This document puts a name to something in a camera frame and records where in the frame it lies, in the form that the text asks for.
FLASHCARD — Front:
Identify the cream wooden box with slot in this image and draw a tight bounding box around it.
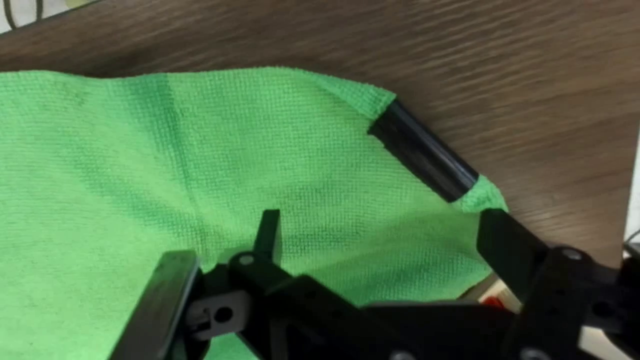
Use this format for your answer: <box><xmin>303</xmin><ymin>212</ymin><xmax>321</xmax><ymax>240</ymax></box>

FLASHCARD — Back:
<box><xmin>477</xmin><ymin>278</ymin><xmax>526</xmax><ymax>315</ymax></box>

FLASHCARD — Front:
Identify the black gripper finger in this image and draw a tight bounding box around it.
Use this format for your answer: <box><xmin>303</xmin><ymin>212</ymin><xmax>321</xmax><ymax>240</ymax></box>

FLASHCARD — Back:
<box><xmin>366</xmin><ymin>97</ymin><xmax>481</xmax><ymax>204</ymax></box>

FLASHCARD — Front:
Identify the green microfiber cloth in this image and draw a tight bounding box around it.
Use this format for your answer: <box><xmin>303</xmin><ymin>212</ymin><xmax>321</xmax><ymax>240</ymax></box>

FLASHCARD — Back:
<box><xmin>0</xmin><ymin>64</ymin><xmax>509</xmax><ymax>360</ymax></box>

